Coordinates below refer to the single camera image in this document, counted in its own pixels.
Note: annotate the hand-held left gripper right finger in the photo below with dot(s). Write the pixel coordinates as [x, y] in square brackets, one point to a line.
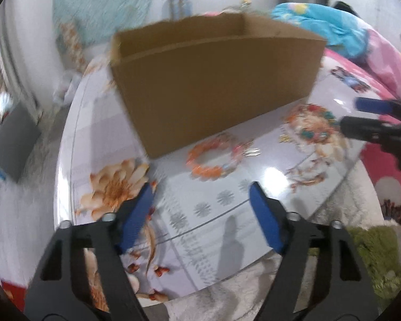
[265, 217]

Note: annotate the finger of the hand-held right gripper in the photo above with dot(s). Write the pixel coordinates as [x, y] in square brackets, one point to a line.
[371, 105]
[364, 127]

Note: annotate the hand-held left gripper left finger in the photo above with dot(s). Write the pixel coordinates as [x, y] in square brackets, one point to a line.
[137, 217]

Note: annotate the silver earring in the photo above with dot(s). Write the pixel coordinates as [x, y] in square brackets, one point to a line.
[252, 152]

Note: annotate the gold earring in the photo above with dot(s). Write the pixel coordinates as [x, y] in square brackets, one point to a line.
[284, 138]

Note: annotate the brown cardboard box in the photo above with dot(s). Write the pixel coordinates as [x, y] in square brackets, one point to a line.
[204, 90]

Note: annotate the pink floral quilt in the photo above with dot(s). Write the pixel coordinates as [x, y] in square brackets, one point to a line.
[387, 160]

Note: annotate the light pink blanket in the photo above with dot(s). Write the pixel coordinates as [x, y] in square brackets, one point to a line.
[391, 53]

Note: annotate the white fluffy fabric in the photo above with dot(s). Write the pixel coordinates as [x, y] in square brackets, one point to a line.
[337, 204]

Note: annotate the blue printed blanket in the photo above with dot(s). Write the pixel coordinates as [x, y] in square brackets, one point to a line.
[320, 23]

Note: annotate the green fluffy fabric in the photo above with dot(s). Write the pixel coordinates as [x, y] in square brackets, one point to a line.
[377, 250]

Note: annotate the grey cabinet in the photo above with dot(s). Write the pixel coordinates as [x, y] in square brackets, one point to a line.
[15, 143]

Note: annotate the white plastic bag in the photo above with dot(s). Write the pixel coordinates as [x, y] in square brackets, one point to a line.
[65, 85]

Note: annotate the orange patterned panel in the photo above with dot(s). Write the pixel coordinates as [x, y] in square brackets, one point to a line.
[72, 45]

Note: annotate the blue water bottle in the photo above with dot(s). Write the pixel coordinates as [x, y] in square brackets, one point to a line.
[185, 5]

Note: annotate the teal floral wall cloth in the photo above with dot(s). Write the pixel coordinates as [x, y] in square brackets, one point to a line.
[100, 3]

